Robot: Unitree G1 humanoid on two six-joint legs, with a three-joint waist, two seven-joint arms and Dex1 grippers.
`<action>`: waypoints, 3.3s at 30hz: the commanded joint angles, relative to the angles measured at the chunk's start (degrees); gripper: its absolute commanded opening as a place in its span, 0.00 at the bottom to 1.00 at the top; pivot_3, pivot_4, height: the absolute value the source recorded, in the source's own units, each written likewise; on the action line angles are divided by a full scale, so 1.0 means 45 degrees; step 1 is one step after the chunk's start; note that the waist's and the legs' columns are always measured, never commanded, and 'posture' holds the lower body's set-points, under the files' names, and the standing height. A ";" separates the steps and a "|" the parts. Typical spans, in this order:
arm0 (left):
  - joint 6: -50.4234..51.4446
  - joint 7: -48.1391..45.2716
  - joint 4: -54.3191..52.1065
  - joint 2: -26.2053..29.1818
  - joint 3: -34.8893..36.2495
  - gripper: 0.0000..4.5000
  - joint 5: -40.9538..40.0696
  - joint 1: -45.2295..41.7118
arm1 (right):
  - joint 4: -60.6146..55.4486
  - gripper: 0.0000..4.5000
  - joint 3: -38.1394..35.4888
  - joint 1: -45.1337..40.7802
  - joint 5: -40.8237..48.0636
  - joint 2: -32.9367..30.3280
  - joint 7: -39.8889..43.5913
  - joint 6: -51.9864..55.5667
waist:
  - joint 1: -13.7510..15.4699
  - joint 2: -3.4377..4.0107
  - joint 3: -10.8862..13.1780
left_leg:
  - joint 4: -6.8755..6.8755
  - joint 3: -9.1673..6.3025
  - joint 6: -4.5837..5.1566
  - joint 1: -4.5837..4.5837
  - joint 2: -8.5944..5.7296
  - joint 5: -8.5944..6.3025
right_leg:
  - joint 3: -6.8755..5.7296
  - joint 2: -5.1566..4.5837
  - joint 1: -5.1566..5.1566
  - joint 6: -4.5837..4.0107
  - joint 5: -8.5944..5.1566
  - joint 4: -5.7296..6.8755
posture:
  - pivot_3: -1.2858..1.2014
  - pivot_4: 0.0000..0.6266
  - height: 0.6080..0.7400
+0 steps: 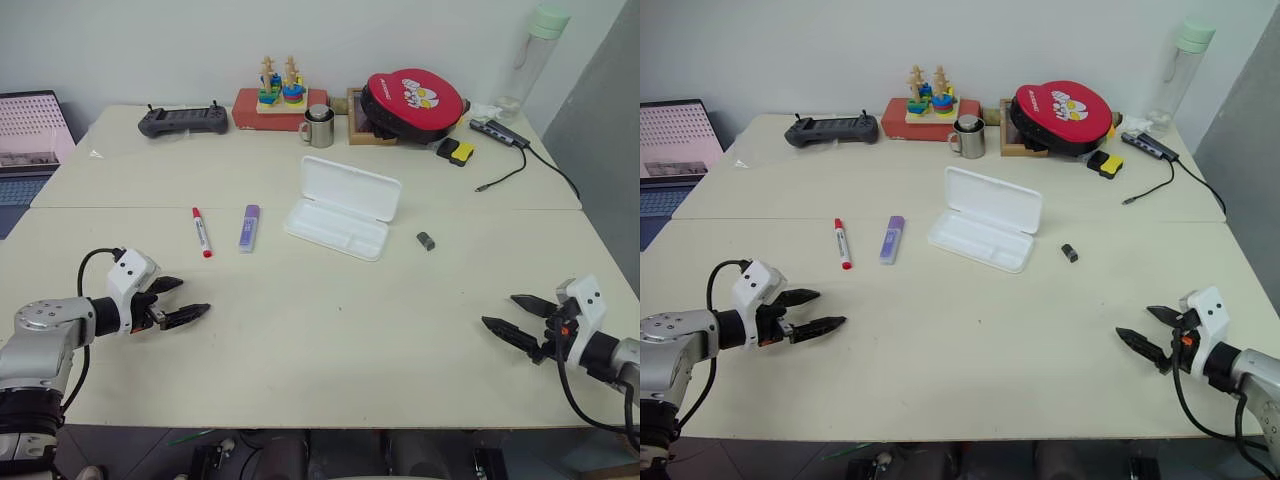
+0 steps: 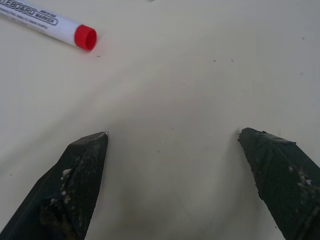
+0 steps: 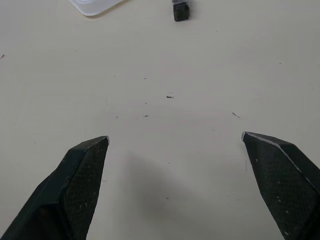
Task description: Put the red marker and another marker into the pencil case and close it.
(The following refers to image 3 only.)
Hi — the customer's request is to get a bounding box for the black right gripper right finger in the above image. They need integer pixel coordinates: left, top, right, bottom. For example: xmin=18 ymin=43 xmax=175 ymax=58
xmin=241 ymin=131 xmax=320 ymax=240

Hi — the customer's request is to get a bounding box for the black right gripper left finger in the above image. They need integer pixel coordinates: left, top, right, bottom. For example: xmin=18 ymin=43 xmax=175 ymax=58
xmin=0 ymin=135 xmax=110 ymax=240

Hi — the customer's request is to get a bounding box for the black eraser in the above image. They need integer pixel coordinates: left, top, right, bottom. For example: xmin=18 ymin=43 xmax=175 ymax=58
xmin=171 ymin=0 xmax=192 ymax=22

